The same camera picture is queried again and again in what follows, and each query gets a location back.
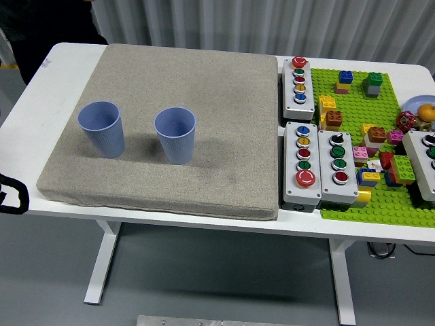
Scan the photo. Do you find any blue ribbed plastic cup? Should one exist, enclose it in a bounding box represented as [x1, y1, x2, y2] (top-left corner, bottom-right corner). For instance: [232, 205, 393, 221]
[154, 107, 197, 166]
[77, 101, 122, 159]

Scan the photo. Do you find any grey-brown fabric mat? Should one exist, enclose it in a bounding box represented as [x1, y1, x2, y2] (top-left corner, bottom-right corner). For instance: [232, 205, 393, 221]
[35, 43, 280, 221]

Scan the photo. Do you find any grey five-button control box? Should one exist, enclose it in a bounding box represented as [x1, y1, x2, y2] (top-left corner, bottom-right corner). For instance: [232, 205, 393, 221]
[281, 121, 323, 213]
[279, 56, 316, 124]

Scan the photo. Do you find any brown toy block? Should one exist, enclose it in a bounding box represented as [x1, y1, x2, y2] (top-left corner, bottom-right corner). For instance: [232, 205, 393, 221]
[367, 126, 388, 144]
[325, 110, 344, 128]

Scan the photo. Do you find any white curtain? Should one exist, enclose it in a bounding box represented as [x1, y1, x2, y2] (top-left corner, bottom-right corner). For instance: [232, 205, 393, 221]
[90, 0, 435, 67]

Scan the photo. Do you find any yellow round toy block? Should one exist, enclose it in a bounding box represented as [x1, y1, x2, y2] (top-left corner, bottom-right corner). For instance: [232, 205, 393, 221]
[355, 185, 374, 204]

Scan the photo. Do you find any white table leg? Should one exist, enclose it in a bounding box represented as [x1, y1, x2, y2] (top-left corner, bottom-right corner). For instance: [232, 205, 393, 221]
[328, 237, 358, 326]
[83, 219, 122, 305]

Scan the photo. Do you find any red toy block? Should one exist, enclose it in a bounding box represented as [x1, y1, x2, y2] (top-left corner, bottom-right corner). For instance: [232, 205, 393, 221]
[379, 151, 397, 170]

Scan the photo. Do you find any grey toy block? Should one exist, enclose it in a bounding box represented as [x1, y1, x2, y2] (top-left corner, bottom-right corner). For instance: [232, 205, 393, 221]
[362, 79, 381, 99]

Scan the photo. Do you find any green studded baseplate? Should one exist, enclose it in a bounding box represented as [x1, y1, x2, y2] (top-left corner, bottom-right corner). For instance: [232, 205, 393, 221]
[309, 67, 435, 228]

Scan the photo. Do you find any grey power adapter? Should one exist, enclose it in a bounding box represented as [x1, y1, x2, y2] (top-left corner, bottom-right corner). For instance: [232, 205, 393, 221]
[366, 241, 397, 259]

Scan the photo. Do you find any large green toy block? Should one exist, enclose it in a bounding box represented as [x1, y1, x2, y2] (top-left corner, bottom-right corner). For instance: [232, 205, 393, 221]
[389, 154, 417, 181]

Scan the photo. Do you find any red valve handwheel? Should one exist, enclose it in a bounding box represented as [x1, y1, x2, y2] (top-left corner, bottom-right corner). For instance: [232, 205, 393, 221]
[396, 111, 416, 132]

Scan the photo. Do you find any blue plate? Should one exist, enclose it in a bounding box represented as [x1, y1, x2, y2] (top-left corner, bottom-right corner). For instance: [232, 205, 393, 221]
[404, 95, 435, 122]

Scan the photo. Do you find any orange fruit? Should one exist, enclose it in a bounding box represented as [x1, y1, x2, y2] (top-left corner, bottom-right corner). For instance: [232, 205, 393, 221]
[417, 103, 435, 122]

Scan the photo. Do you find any person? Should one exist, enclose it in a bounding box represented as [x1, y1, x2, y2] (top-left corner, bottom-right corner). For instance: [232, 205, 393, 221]
[0, 0, 109, 86]

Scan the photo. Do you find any grey selector switch button box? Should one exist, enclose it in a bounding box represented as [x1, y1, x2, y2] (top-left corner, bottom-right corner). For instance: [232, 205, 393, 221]
[317, 129, 360, 206]

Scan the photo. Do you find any black floor cable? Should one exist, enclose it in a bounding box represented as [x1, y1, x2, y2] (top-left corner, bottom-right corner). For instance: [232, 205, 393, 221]
[402, 244, 435, 255]

